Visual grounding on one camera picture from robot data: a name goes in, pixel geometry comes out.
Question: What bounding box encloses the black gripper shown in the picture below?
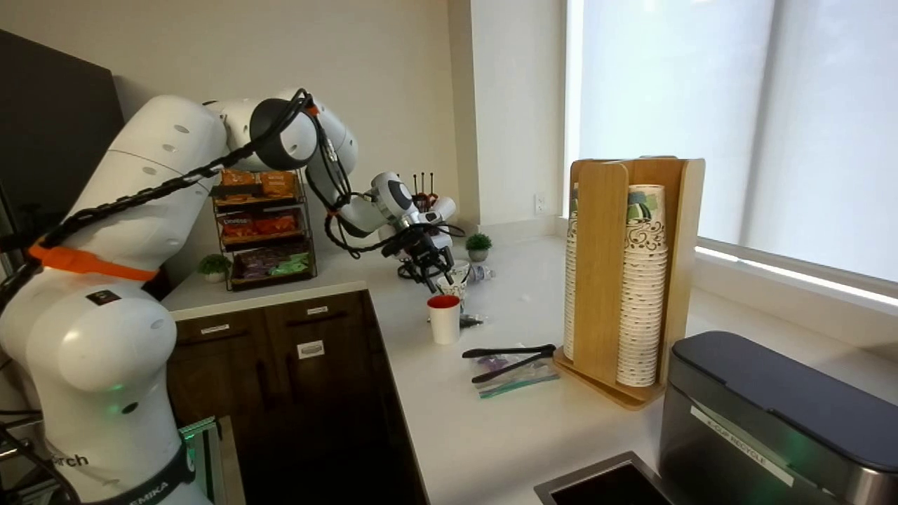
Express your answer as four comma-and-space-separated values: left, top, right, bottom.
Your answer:
376, 220, 457, 293

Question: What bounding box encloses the snack display rack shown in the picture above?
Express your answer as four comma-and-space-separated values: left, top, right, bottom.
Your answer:
210, 169, 317, 292

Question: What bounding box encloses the wooden cup dispenser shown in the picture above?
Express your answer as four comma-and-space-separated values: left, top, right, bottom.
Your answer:
561, 153, 708, 407

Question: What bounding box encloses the aluminium robot mounting table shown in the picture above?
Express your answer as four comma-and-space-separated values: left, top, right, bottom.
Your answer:
178, 415, 250, 505

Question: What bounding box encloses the dark wooden cabinet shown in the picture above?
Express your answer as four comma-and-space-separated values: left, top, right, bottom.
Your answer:
165, 288, 429, 505

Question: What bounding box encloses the stack of patterned paper cups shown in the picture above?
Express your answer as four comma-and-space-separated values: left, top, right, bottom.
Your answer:
614, 183, 669, 390

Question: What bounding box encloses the black wire mug rack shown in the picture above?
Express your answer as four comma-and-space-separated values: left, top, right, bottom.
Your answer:
397, 169, 460, 282

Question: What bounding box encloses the stainless steel bin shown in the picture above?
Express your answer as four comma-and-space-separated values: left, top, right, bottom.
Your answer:
658, 328, 898, 505

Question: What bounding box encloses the zip bag with teal edge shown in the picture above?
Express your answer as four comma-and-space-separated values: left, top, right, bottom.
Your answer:
474, 354, 565, 401

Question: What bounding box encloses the small green potted plant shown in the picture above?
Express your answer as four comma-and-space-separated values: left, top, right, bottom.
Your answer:
198, 248, 234, 282
464, 230, 495, 265

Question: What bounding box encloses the black cable bundle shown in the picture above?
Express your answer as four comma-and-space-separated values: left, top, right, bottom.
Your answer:
0, 87, 473, 310

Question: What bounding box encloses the orange strap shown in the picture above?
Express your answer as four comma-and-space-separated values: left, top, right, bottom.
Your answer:
26, 240, 161, 285

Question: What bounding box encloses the window with white blind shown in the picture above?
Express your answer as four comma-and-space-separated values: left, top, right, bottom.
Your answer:
565, 0, 898, 288

